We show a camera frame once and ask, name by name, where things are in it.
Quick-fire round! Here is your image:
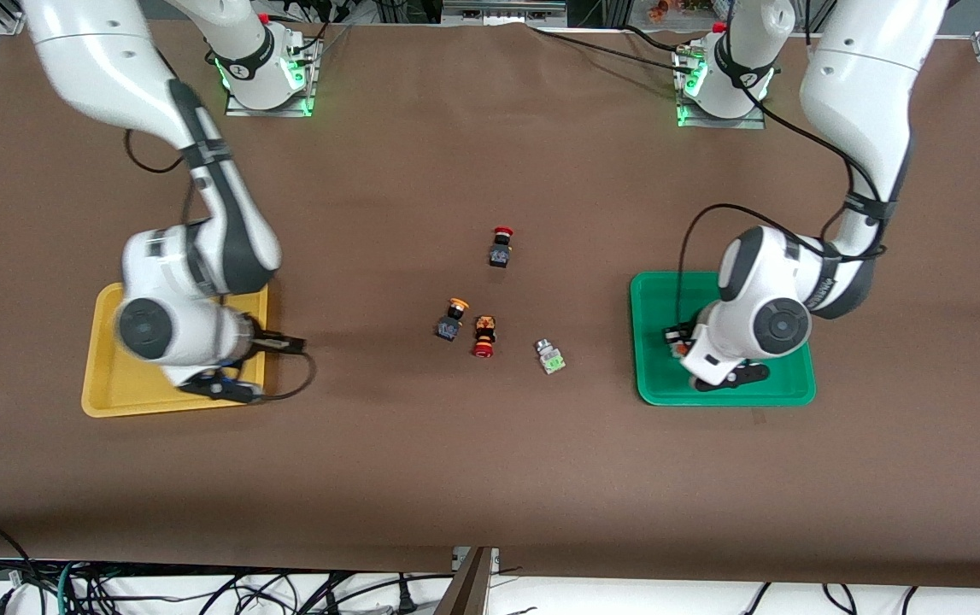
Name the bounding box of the teal floor cable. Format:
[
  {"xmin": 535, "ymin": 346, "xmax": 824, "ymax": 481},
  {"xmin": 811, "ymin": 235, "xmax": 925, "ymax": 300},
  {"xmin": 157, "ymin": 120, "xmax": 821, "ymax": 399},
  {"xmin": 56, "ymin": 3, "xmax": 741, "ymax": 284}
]
[{"xmin": 56, "ymin": 560, "xmax": 85, "ymax": 615}]

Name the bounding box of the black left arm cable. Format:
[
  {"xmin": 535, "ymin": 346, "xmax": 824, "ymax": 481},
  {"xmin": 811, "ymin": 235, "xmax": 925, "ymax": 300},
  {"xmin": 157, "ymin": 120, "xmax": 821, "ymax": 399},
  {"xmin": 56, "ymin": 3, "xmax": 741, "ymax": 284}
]
[{"xmin": 676, "ymin": 81, "xmax": 889, "ymax": 336}]

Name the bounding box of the brown table cover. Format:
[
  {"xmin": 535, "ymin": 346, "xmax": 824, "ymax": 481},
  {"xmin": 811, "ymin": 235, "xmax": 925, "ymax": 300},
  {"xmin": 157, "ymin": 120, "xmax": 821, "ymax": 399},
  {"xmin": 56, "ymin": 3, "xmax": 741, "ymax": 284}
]
[{"xmin": 0, "ymin": 17, "xmax": 980, "ymax": 590}]

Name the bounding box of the black table cable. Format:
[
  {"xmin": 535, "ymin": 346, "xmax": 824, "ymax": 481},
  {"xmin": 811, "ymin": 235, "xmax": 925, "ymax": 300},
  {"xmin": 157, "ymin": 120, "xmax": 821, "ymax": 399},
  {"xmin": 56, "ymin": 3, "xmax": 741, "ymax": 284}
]
[
  {"xmin": 622, "ymin": 24, "xmax": 697, "ymax": 54},
  {"xmin": 527, "ymin": 24, "xmax": 685, "ymax": 64}
]

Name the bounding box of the yellow plastic tray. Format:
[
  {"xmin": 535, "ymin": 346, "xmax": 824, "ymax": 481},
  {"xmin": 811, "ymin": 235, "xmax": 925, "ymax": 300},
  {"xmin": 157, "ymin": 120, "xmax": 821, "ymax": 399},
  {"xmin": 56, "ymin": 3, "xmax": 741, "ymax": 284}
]
[{"xmin": 81, "ymin": 282, "xmax": 270, "ymax": 419}]

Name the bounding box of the grey metal rail box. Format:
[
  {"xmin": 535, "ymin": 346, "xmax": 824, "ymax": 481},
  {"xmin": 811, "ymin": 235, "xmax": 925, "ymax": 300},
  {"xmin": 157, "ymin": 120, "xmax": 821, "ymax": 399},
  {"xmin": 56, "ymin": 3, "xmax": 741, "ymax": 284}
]
[{"xmin": 442, "ymin": 0, "xmax": 569, "ymax": 26}]

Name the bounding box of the white button green block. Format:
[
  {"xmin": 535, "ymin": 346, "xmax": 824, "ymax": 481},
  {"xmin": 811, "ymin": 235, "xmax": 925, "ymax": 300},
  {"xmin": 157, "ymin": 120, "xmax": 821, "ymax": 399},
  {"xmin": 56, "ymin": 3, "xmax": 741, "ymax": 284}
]
[{"xmin": 534, "ymin": 338, "xmax": 567, "ymax": 377}]

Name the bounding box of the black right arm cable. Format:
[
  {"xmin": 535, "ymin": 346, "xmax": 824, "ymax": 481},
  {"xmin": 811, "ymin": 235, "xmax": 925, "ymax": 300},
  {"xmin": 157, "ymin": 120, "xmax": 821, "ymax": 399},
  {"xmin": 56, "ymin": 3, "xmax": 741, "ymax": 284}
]
[{"xmin": 124, "ymin": 128, "xmax": 320, "ymax": 402}]

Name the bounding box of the red mushroom button black body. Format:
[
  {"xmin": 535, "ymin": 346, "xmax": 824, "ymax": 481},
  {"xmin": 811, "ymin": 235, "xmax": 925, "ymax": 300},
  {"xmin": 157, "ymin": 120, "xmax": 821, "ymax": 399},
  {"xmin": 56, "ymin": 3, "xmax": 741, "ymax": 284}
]
[{"xmin": 488, "ymin": 226, "xmax": 516, "ymax": 270}]

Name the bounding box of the yellow mushroom push button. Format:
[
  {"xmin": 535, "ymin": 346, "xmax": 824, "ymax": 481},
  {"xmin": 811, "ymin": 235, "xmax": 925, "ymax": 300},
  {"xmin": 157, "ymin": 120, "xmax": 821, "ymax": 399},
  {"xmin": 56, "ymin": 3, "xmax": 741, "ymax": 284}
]
[{"xmin": 435, "ymin": 297, "xmax": 471, "ymax": 343}]

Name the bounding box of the green plastic tray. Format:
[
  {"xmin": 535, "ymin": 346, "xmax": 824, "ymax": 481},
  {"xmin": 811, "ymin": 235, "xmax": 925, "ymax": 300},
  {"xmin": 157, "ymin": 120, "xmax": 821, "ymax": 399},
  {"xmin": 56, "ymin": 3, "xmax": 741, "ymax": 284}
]
[{"xmin": 630, "ymin": 271, "xmax": 817, "ymax": 407}]

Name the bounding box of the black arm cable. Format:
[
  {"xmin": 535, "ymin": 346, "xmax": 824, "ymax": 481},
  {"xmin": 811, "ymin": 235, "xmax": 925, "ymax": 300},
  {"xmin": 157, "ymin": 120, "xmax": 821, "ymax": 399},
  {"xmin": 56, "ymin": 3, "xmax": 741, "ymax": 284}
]
[
  {"xmin": 676, "ymin": 81, "xmax": 889, "ymax": 336},
  {"xmin": 124, "ymin": 128, "xmax": 320, "ymax": 402}
]

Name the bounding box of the red button orange black body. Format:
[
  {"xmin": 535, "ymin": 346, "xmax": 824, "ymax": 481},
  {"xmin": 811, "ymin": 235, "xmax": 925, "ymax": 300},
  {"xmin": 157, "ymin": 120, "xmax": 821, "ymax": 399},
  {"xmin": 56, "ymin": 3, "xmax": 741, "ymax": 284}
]
[{"xmin": 471, "ymin": 314, "xmax": 499, "ymax": 359}]

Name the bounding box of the grey metal table leg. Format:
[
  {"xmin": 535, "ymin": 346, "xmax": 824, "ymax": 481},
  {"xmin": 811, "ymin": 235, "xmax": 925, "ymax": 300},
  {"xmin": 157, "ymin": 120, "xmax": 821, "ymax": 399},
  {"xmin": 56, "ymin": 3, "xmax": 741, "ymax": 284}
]
[{"xmin": 434, "ymin": 547, "xmax": 501, "ymax": 615}]

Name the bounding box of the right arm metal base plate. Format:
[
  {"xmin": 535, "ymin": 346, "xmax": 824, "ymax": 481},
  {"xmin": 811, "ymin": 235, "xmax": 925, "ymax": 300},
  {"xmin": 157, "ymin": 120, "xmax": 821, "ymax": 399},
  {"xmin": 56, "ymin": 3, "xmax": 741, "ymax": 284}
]
[{"xmin": 223, "ymin": 34, "xmax": 318, "ymax": 119}]

